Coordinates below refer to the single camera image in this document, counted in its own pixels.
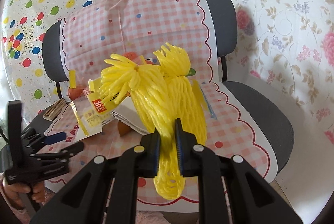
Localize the yellow foam fruit net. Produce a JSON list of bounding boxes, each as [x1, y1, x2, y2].
[[99, 54, 185, 200]]

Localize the person's left hand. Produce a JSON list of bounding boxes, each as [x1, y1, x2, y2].
[[2, 178, 45, 210]]

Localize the brown folded paper stack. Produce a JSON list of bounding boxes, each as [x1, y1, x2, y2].
[[42, 98, 68, 121]]

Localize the red apple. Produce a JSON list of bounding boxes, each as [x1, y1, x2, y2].
[[67, 88, 84, 101]]

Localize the yellow mango snack bag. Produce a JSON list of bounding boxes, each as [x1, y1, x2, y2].
[[70, 78, 117, 142]]

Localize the yellow paper strip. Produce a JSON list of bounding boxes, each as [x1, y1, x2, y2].
[[68, 70, 76, 89]]

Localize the folded white paper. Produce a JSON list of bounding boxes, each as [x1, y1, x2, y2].
[[111, 97, 149, 135]]

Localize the dark grey chair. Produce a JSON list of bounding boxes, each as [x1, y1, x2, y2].
[[42, 0, 294, 173]]

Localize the pink checkered cloth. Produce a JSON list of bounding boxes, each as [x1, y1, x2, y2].
[[44, 0, 279, 213]]

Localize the floral pattern cloth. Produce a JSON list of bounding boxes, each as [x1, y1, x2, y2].
[[227, 0, 333, 143]]

